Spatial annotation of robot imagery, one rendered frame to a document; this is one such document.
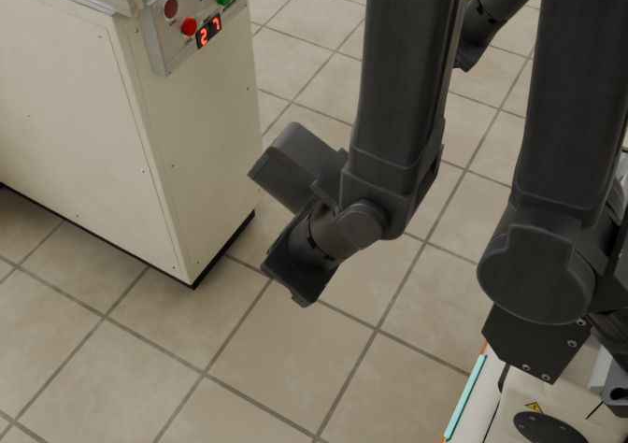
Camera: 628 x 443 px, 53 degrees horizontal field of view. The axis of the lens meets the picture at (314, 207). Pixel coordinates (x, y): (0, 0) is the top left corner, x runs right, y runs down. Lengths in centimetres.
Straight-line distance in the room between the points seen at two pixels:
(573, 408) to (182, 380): 92
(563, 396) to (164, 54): 77
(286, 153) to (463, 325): 113
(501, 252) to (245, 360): 115
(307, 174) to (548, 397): 51
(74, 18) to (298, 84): 117
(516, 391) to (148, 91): 74
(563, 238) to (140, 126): 86
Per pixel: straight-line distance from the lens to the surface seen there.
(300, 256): 61
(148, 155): 120
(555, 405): 91
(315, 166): 53
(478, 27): 90
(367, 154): 45
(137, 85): 109
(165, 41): 106
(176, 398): 152
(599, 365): 58
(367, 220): 48
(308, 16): 243
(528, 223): 41
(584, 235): 45
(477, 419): 121
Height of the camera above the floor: 138
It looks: 52 degrees down
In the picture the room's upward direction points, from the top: straight up
